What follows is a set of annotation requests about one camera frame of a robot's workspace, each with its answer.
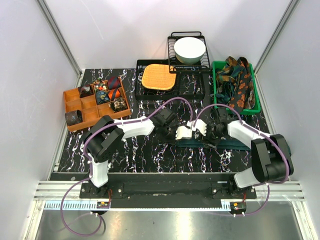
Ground navy tie orange flowers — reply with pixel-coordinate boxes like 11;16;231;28
217;57;256;113

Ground rolled dark floral tie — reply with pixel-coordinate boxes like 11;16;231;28
77;84;94;98

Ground rolled colourful floral tie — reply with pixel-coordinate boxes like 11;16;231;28
93;80;109;93

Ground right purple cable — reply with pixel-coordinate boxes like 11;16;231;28
193;103;291;217

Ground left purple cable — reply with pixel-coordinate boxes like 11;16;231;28
59;96;193;237

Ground orange woven pot holder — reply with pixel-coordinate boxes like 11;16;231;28
141;63;177;91

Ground white bowl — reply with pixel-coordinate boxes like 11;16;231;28
173;37;206;65

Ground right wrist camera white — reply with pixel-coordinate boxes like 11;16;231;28
186;119;207;136

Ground rolled maroon striped tie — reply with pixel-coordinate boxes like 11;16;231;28
107;76;122;90

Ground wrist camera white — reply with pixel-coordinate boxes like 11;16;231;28
186;119;207;136
175;126;193;140

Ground dark green tie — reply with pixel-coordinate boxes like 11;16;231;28
177;139;250;151

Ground rolled beige patterned tie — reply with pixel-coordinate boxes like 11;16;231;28
109;97;128;113

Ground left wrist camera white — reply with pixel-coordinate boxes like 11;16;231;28
175;126;193;140

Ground brown blue tie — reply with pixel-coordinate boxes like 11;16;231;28
64;109;83;126

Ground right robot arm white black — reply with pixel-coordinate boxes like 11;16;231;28
196;108;294;199

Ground purple cable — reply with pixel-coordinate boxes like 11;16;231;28
59;96;193;237
193;103;291;217

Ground black wire dish rack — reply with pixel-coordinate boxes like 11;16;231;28
167;31;211;74

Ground rolled navy orange striped tie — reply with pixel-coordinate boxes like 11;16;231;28
108;87;124;101

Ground rolled blue paisley tie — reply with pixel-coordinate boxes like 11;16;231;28
95;90;111;105

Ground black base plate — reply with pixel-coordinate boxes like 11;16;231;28
79;173;257;211

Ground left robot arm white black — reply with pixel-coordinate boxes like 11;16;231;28
83;108;177;198

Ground orange wooden divided box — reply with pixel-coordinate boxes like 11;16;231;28
63;76;132;132

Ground brown teal patterned tie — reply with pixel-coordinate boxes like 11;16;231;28
215;56;243;96

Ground green plastic bin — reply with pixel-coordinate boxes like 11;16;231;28
212;56;261;115

